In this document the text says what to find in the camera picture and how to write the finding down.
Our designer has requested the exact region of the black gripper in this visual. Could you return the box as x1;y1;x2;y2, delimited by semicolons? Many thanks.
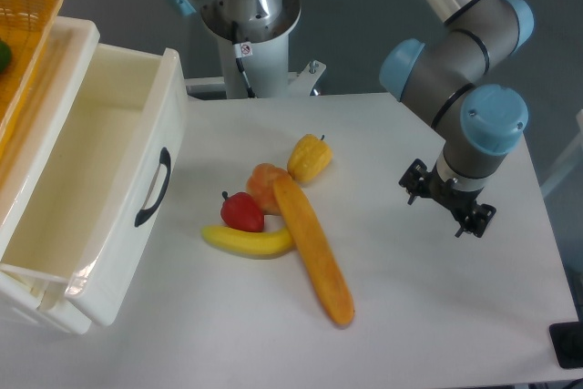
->
398;159;496;238

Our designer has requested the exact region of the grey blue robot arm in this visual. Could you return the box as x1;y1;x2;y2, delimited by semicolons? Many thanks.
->
169;0;534;237

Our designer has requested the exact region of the long orange bread loaf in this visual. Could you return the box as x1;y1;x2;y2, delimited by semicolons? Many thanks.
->
273;177;355;327

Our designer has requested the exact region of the round orange bread roll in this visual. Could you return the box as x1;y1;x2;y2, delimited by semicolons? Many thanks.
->
246;163;290;216

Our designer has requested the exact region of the yellow bell pepper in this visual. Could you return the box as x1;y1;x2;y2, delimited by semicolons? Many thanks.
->
287;134;333;183

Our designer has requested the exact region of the black device at edge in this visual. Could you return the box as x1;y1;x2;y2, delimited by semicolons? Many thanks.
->
548;322;582;369

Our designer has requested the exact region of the yellow banana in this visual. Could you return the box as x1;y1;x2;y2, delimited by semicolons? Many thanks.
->
200;225;294;258

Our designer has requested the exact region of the white plastic drawer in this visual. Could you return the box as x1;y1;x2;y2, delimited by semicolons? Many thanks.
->
1;44;188;326

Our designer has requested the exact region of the orange plastic basket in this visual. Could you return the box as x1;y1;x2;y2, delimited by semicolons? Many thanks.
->
1;0;64;149

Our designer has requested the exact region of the green fruit in basket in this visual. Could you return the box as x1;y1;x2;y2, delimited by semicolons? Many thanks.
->
0;40;12;73

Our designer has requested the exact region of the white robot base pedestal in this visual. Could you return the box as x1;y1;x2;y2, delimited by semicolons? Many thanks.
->
186;0;326;99

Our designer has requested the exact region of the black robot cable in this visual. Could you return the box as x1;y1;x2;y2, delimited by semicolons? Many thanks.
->
231;19;257;99

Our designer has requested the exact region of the black drawer handle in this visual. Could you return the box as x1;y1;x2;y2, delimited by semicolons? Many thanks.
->
134;147;172;228

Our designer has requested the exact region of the white drawer cabinet frame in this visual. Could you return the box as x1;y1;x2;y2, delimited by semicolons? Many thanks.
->
1;16;99;334

